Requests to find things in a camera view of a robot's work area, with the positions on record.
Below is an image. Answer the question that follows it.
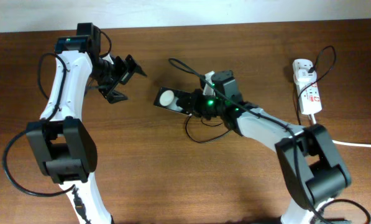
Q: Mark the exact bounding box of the white power strip cord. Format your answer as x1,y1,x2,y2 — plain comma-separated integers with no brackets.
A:
309,113,371,150

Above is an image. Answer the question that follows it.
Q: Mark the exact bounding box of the white power strip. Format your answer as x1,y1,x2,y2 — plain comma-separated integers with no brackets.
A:
292,58,322,115

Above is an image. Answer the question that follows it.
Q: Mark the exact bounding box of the black USB charging cable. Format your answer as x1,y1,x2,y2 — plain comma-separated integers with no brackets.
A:
184,45,337,144

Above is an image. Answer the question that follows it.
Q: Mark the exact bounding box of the white USB charger adapter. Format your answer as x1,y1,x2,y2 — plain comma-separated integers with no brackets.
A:
293,69,317,85

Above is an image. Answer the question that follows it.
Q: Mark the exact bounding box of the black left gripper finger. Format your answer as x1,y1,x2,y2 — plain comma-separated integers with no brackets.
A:
125,54,147,77
106,90,128,104

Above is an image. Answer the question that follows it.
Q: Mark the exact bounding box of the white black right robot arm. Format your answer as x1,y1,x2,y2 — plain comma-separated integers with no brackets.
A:
175,71,351,223

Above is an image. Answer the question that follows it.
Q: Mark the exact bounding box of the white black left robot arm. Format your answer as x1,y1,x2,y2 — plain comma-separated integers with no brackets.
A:
26,22,145,223

